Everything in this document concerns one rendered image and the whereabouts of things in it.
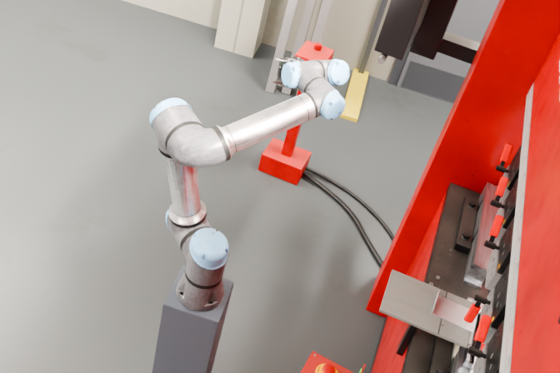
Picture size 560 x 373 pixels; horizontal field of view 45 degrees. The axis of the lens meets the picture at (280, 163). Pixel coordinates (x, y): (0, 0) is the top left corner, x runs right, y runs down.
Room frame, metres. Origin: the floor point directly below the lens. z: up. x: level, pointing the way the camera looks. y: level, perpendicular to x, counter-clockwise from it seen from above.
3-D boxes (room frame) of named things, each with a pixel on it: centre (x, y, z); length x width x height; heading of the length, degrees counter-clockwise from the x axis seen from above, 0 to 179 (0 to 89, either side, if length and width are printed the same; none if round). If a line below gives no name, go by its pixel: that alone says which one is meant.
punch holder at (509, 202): (1.60, -0.72, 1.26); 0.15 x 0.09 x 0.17; 169
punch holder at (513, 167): (1.80, -0.76, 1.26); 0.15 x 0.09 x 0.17; 169
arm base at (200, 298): (1.42, 0.14, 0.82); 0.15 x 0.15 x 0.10
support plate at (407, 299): (1.41, -0.53, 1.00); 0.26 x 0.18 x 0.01; 79
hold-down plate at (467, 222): (1.98, -0.73, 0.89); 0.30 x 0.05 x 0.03; 169
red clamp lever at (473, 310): (1.24, -0.59, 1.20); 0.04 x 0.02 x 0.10; 79
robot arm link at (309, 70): (1.68, 0.00, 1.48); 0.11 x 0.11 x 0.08; 39
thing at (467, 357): (1.34, -0.67, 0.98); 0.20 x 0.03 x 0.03; 169
